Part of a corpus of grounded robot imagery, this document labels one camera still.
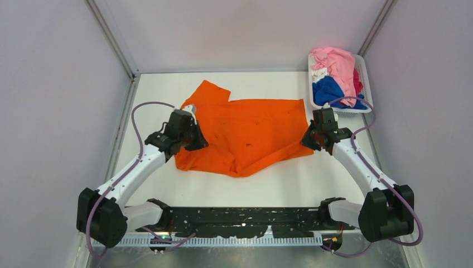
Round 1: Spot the pink t shirt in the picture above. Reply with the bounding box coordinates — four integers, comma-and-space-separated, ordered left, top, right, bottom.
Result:
311, 47, 358, 107

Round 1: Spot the white slotted cable duct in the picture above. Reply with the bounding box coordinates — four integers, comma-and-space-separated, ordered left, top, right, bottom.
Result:
116, 234, 323, 247

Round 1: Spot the blue t shirt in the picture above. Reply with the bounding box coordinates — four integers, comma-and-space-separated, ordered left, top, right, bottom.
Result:
312, 76, 368, 110

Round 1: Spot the crimson t shirt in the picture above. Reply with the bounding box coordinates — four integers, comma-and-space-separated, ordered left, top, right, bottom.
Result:
353, 68, 364, 96

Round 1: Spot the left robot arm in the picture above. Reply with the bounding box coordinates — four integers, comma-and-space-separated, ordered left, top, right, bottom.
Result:
76, 105, 208, 248

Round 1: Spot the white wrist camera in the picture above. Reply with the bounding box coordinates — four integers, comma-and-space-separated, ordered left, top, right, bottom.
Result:
181, 104, 197, 116
322, 103, 339, 122

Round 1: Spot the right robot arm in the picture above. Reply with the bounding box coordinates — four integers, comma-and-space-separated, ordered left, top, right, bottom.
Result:
301, 108, 417, 242

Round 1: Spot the white t shirt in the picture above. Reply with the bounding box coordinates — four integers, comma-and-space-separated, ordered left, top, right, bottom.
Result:
311, 68, 330, 83

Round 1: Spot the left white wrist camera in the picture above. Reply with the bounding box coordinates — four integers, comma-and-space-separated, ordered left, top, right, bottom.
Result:
181, 104, 197, 116

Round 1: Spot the orange t shirt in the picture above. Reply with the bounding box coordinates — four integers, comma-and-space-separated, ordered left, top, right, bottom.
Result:
175, 80, 313, 178

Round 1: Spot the white plastic laundry basket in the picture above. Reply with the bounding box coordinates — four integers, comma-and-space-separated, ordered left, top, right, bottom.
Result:
305, 54, 374, 118

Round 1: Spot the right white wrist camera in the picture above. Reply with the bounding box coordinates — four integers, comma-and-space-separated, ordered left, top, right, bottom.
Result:
322, 103, 339, 122

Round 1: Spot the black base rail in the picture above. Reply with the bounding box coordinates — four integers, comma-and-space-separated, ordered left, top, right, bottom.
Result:
149, 207, 353, 238

